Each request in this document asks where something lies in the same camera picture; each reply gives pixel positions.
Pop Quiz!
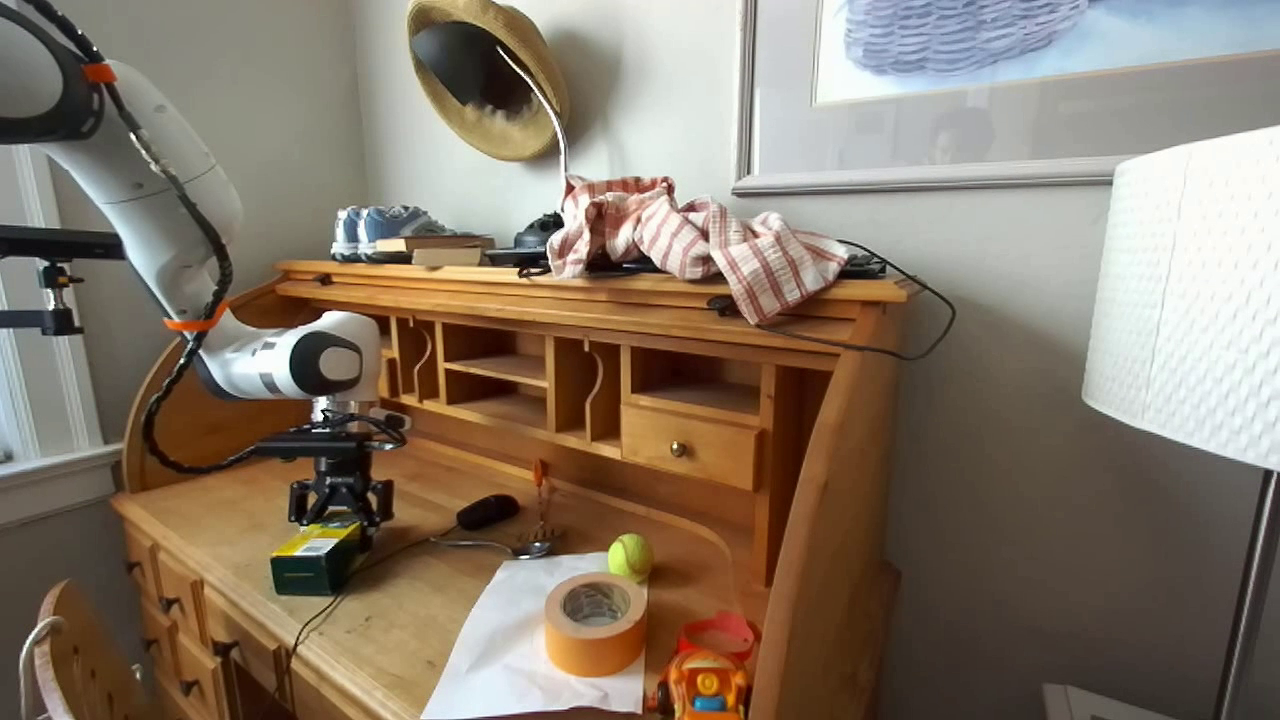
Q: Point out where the blue white sneaker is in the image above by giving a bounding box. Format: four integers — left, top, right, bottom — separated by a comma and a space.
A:
354, 198, 455, 262
326, 198, 366, 262

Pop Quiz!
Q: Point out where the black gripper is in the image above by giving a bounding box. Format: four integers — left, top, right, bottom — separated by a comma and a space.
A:
282, 395, 401, 535

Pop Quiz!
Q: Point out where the metal floor lamp pole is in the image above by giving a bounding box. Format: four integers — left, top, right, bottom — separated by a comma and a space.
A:
1213, 465, 1280, 720

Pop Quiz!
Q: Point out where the tan book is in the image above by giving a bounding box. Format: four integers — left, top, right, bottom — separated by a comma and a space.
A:
405, 230, 499, 257

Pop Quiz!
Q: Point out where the small desk drawer with knob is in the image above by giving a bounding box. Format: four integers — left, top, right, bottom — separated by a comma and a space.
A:
617, 401, 768, 495

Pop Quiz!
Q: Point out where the white window frame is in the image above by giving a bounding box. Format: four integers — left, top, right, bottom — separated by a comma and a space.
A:
0, 135, 129, 533

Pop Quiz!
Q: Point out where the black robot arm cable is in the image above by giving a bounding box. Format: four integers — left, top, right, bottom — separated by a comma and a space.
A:
19, 0, 315, 480

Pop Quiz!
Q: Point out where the white paper sheet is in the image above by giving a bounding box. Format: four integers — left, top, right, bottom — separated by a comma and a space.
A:
419, 546, 651, 720

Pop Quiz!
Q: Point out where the orange toy car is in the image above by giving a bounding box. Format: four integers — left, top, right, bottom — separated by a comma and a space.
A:
647, 608, 762, 720

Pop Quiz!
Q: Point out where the gold bowl hat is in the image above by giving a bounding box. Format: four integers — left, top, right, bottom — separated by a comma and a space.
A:
405, 0, 575, 257

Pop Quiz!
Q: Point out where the dark purple book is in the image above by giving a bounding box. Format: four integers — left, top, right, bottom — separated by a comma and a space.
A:
370, 243, 499, 273

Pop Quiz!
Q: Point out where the orange tape roll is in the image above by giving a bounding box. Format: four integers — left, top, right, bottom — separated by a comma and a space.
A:
540, 568, 656, 678

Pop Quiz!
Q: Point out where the white lamp shade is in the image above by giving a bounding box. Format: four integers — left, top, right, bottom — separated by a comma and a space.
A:
1075, 121, 1280, 475

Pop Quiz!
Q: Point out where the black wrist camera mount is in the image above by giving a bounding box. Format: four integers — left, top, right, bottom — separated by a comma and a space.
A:
253, 406, 411, 465

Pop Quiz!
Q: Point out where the framed wall picture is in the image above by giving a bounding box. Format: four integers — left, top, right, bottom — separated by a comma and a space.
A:
728, 0, 1280, 198

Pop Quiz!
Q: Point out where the black camera stand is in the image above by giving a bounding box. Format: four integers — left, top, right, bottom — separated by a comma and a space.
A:
0, 219, 130, 340

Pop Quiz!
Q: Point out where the red striped white cloth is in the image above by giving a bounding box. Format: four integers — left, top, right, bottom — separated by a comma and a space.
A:
542, 171, 852, 331

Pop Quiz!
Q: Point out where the black computer mouse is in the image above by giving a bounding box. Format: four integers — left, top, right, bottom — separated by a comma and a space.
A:
450, 491, 525, 535

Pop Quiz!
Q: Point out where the black power cable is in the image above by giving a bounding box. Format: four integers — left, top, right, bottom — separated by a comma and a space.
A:
702, 235, 963, 363

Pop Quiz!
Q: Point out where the thin black mouse cable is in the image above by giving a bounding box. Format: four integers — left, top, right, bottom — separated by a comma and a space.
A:
281, 525, 471, 670

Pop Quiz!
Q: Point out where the yellow tennis ball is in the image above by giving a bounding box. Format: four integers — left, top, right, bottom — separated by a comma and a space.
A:
603, 529, 656, 582

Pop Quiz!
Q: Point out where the yellow green crayon box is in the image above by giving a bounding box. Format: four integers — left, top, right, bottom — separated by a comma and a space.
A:
266, 514, 370, 599

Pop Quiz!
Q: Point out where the wooden roll-top desk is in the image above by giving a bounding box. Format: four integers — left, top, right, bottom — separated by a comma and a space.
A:
108, 257, 923, 720

